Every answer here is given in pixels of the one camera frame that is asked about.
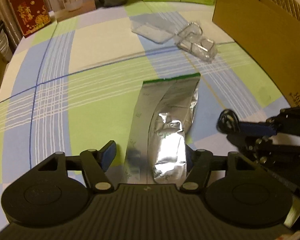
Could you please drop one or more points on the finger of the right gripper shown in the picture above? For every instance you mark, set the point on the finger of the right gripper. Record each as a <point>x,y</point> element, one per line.
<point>256,128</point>

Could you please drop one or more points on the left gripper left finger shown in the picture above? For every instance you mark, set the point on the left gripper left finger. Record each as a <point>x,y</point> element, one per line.
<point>95,163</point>

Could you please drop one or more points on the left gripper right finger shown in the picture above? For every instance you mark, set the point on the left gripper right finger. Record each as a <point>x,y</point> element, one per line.
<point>198,165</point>

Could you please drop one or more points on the silver foil pouch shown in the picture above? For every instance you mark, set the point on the silver foil pouch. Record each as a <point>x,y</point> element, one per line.
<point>164,113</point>

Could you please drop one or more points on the checked tablecloth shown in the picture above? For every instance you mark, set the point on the checked tablecloth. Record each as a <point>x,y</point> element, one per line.
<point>74,86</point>

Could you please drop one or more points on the brown cardboard box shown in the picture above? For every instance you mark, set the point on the brown cardboard box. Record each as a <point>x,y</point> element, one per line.
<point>270,35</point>

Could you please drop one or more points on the clear plastic clamshell with clip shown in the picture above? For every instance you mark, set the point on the clear plastic clamshell with clip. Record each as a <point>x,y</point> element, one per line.
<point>192,40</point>

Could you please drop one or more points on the clear flat plastic tray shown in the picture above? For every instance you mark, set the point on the clear flat plastic tray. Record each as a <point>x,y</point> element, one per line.
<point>157,30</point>

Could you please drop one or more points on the crumpled silver foil bag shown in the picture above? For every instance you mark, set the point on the crumpled silver foil bag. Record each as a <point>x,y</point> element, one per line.
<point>4,43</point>

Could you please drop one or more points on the red gold gift box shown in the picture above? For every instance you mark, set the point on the red gold gift box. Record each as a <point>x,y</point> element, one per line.
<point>31,15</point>

